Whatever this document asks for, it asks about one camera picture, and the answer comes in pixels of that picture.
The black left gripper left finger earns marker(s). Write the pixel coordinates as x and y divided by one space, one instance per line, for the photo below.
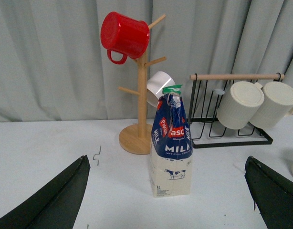
55 205

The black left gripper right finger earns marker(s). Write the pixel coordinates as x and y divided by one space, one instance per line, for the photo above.
272 194

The blue white milk carton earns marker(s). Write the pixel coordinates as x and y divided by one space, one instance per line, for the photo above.
171 146

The cream ribbed mug right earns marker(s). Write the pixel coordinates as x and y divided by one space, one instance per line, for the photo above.
278 103

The cream ribbed mug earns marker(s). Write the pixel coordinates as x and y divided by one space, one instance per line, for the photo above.
278 103
239 104

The cream ribbed mug left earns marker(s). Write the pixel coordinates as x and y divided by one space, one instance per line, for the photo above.
239 104

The wooden mug tree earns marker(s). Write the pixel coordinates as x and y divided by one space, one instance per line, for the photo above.
136 138

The white mug on tree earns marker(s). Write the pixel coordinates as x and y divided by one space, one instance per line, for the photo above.
155 86

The red mug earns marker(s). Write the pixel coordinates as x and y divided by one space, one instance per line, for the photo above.
124 37

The black wire mug rack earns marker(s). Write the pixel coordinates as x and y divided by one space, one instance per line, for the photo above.
206 96

